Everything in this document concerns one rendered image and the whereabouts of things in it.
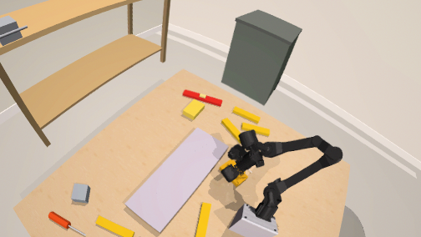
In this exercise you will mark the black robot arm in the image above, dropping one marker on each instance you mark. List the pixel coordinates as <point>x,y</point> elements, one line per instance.
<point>272,192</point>

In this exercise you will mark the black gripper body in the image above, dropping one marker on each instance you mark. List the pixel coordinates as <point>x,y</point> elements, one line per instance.
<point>230,173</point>

